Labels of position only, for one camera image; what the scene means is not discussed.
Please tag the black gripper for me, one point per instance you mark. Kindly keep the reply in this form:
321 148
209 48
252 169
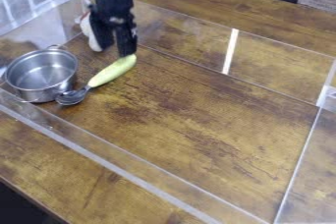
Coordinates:
112 14

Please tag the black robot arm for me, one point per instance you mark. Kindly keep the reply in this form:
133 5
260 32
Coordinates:
108 25

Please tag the green handled metal spoon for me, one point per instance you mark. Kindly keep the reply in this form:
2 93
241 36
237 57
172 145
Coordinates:
113 71

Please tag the small steel pot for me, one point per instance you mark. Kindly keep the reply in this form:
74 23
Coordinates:
41 74

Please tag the white plush toy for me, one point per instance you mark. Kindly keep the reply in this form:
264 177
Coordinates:
84 23

